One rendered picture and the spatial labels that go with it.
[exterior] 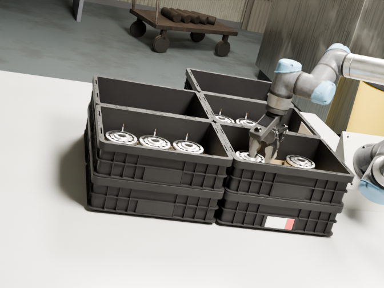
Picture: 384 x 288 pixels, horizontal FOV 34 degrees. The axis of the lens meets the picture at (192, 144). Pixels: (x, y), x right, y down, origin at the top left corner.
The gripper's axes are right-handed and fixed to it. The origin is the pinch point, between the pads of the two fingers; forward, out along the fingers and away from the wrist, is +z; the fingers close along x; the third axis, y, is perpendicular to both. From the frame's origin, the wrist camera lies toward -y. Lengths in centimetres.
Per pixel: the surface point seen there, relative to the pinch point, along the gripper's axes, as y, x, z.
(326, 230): 4.4, -27.5, 12.4
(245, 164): -20.1, -5.0, -7.1
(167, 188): -35.3, 10.0, 4.1
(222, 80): 51, 49, -6
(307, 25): 321, 131, 7
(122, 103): -1, 59, 1
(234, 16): 566, 338, 69
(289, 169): -10.2, -14.8, -7.4
